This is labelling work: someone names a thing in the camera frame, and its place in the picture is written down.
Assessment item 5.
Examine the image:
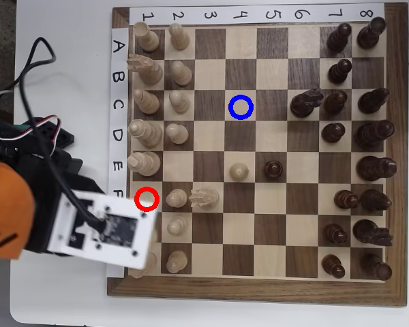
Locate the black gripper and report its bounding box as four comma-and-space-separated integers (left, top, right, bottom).
22, 168, 107, 255

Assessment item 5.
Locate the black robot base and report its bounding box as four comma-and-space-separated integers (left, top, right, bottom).
18, 117, 85, 178

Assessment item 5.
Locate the light wooden king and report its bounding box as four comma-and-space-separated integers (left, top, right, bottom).
127, 151, 162, 177

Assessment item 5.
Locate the white paper letter strip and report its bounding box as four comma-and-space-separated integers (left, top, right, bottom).
106, 27, 130, 279

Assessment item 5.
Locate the light wooden rook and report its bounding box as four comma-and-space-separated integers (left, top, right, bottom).
132, 21, 161, 53
127, 251, 157, 279

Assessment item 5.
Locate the light wooden queen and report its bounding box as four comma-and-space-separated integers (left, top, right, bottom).
127, 119, 164, 149

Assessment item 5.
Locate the light wooden pawn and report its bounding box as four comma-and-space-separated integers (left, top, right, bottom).
228, 162, 249, 182
168, 90, 191, 114
168, 22, 191, 51
166, 216, 189, 236
171, 60, 194, 87
166, 188, 188, 208
166, 250, 189, 275
164, 123, 190, 144

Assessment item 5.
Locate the light wooden knight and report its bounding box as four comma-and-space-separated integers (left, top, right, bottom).
126, 53, 164, 86
188, 186, 220, 211

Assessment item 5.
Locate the wooden chessboard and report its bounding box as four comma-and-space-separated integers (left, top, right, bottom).
106, 2, 409, 307

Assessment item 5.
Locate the dark wooden pawn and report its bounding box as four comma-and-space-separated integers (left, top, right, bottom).
327, 59, 353, 85
333, 189, 361, 211
326, 22, 352, 54
322, 223, 348, 245
321, 253, 346, 279
323, 90, 348, 116
262, 160, 283, 181
320, 122, 346, 144

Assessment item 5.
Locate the white paper number strip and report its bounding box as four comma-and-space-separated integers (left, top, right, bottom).
129, 3, 386, 26

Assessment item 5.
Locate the dark wooden knight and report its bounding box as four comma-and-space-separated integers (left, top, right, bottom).
289, 87, 324, 119
352, 219, 395, 247

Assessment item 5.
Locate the dark wooden bishop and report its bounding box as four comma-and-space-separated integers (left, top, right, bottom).
360, 189, 393, 212
357, 87, 390, 115

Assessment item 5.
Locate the dark wooden king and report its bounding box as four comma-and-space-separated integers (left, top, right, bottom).
356, 155, 397, 182

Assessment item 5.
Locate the dark wooden queen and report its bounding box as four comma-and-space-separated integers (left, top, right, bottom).
354, 119, 395, 149

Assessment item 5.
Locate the dark wooden rook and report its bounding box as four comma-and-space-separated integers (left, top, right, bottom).
359, 253, 393, 281
357, 16, 386, 50

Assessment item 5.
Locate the black camera cable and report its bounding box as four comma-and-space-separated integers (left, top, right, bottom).
15, 36, 106, 226

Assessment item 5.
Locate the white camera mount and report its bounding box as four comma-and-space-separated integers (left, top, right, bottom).
48, 190, 157, 270

